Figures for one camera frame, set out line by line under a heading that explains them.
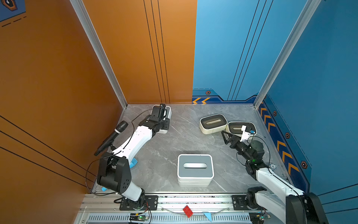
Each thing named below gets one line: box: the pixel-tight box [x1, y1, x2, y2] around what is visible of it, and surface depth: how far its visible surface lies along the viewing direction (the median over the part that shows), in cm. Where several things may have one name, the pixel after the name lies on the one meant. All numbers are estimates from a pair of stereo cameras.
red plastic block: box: [182, 204, 194, 218], surface depth 71 cm
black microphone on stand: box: [94, 120, 129, 156], surface depth 75 cm
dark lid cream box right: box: [225, 121, 257, 137], surface depth 99 cm
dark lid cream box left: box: [199, 113, 228, 135], surface depth 102 cm
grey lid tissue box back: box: [177, 153, 215, 182], surface depth 70 cm
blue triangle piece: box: [202, 212, 213, 223], surface depth 69 cm
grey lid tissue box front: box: [178, 181, 213, 188], surface depth 75 cm
